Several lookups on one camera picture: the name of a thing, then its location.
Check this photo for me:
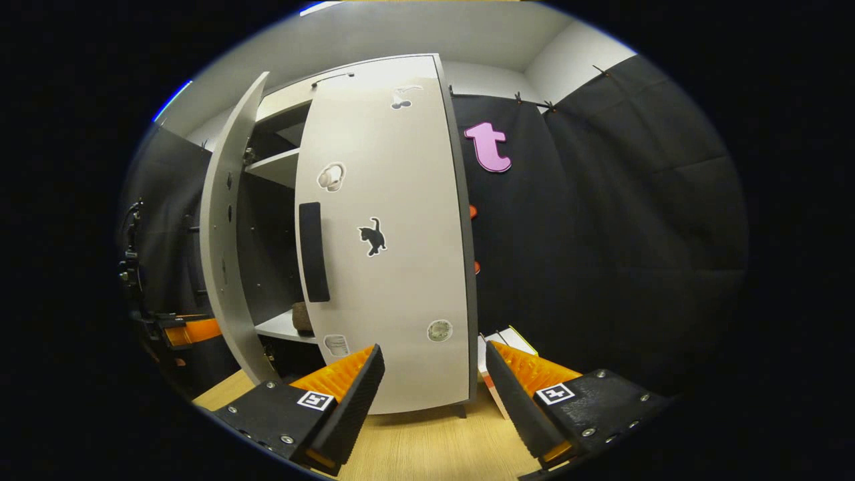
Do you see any white cabinet shelf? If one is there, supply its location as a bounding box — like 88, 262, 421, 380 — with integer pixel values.
245, 148, 300, 189
254, 309, 318, 345

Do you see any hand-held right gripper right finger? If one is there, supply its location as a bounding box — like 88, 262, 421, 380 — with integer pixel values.
484, 341, 672, 472

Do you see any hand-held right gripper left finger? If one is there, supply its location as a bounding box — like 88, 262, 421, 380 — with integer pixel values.
210, 344, 387, 476

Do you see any white orange cardboard box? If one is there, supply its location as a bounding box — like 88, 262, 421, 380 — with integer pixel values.
478, 325, 538, 422

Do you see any white cabinet drawer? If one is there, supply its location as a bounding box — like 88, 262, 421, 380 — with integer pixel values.
256, 53, 442, 122

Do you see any white grey shoe cabinet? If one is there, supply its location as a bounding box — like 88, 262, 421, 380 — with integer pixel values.
234, 53, 478, 418

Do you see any black backdrop cloth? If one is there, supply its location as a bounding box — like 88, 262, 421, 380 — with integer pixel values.
117, 53, 752, 402

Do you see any white shoe cabinet door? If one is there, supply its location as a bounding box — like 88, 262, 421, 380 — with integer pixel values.
294, 84, 478, 415
199, 71, 281, 385

